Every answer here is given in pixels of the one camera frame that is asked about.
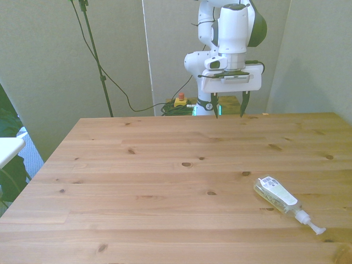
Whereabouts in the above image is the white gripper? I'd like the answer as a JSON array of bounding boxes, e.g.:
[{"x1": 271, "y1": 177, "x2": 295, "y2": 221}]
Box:
[{"x1": 201, "y1": 63, "x2": 263, "y2": 119}]

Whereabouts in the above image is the clear sanitizer pump bottle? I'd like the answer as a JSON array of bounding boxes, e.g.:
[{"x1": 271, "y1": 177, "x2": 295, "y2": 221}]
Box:
[{"x1": 252, "y1": 175, "x2": 327, "y2": 236}]

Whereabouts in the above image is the yellow emergency stop button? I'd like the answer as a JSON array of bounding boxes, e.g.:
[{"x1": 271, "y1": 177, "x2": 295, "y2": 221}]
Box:
[{"x1": 174, "y1": 92, "x2": 196, "y2": 108}]

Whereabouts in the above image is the white mesh panel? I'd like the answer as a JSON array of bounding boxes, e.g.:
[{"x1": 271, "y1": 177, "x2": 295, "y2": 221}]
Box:
[{"x1": 16, "y1": 131, "x2": 45, "y2": 180}]

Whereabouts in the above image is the green leafy plant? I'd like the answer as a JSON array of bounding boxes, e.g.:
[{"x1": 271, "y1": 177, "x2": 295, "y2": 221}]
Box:
[{"x1": 0, "y1": 82, "x2": 32, "y2": 205}]

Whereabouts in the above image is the white side table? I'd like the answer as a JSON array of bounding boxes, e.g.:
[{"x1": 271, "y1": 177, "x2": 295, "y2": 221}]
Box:
[{"x1": 0, "y1": 137, "x2": 26, "y2": 168}]

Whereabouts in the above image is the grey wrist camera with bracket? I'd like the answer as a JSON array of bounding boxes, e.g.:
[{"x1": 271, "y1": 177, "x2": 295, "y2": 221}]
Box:
[{"x1": 197, "y1": 70, "x2": 251, "y2": 84}]

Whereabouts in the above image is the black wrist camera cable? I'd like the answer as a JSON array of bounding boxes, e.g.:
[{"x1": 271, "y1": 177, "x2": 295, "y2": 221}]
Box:
[{"x1": 245, "y1": 59, "x2": 266, "y2": 75}]

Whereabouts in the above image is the coiled dark cable bundle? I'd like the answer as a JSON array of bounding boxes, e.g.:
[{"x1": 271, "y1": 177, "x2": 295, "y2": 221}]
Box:
[{"x1": 160, "y1": 102, "x2": 194, "y2": 117}]

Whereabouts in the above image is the black tripod cable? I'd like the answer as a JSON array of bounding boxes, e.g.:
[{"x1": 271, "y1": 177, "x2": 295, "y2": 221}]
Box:
[{"x1": 69, "y1": 0, "x2": 194, "y2": 113}]

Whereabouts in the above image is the black camera tripod stand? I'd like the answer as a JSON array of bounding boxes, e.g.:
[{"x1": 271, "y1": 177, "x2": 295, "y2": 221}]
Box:
[{"x1": 78, "y1": 0, "x2": 114, "y2": 118}]

